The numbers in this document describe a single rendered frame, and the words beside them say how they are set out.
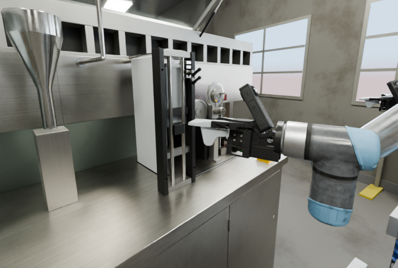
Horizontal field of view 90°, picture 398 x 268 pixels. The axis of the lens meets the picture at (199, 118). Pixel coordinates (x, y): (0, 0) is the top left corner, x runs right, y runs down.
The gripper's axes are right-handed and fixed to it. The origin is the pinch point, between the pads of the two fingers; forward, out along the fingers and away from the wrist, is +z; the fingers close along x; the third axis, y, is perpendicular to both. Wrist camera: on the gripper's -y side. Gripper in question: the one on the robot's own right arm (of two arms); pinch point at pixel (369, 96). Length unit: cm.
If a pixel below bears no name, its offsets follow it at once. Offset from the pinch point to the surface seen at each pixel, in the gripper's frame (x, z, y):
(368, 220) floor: 49, 40, 132
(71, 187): -156, -34, 6
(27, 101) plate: -173, -16, -25
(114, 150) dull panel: -151, 3, 7
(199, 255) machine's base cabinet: -116, -42, 39
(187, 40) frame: -100, 34, -49
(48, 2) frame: -159, -9, -62
